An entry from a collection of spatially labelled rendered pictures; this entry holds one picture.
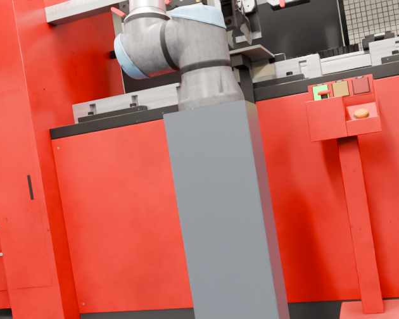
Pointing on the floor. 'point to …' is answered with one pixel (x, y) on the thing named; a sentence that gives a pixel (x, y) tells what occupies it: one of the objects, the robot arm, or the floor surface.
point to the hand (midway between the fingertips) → (240, 44)
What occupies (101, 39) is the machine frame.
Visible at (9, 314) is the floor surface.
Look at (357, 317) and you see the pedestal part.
